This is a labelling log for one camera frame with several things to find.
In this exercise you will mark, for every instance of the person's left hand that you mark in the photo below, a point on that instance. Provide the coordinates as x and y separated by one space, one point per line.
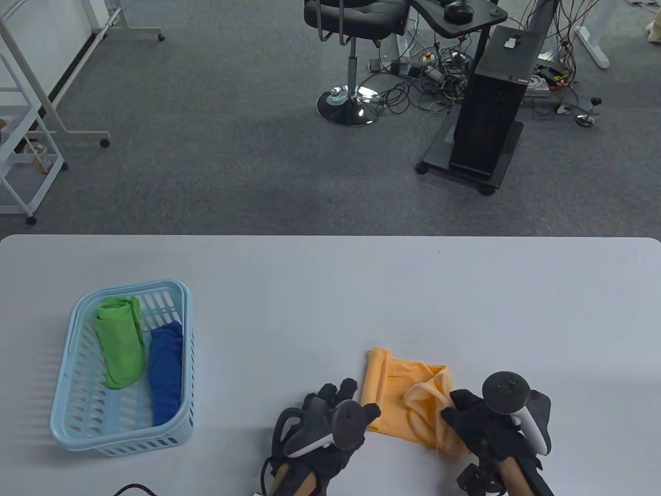
325 398

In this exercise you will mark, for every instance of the person's right hand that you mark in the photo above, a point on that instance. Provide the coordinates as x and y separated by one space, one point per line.
475 423

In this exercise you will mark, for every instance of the orange rectangular towel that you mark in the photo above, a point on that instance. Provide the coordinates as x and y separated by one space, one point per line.
390 392

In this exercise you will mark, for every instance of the blue rectangular towel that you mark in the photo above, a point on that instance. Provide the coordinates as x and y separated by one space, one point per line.
166 372

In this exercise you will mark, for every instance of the green rectangular towel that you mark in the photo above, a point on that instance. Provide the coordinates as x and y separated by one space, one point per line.
121 346

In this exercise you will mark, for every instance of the person's left forearm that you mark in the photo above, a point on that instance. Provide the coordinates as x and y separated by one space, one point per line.
297 480

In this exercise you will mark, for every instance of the person's right forearm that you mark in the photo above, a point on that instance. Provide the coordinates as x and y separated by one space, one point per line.
514 478

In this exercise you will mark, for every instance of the black left hand controller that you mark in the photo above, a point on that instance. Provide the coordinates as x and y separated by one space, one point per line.
348 423

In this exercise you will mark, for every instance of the black hand controller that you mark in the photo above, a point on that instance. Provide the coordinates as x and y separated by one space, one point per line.
348 423
506 392

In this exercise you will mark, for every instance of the black right hand controller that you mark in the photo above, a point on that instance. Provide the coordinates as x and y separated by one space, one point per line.
506 392

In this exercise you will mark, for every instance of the light blue plastic basket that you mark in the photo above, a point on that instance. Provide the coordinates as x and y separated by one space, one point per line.
77 408

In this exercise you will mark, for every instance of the black rolling base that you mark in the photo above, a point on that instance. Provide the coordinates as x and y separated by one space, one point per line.
439 150

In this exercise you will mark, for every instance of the black computer tower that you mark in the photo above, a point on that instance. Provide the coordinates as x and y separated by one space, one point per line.
490 119

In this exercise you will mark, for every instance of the chrome stand foot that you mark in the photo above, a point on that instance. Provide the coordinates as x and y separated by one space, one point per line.
585 121

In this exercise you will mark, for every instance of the round white floor device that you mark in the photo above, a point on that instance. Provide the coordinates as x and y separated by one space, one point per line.
537 85

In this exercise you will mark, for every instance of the black swivel chair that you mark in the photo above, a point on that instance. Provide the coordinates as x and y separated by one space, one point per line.
356 13

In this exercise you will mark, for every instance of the white desk leg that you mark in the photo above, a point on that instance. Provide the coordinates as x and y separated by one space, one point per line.
594 49

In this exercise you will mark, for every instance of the small black side desk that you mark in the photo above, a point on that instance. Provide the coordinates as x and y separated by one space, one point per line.
475 23

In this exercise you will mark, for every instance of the white metal rack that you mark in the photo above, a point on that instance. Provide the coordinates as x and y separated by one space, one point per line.
15 139

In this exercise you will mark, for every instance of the black object on side desk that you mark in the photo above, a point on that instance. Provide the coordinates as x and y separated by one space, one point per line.
457 10

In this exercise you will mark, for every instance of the white rolling whiteboard stand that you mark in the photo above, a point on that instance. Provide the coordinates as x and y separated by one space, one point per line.
31 46

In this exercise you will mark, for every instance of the black slanted post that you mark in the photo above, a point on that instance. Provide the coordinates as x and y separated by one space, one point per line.
537 15

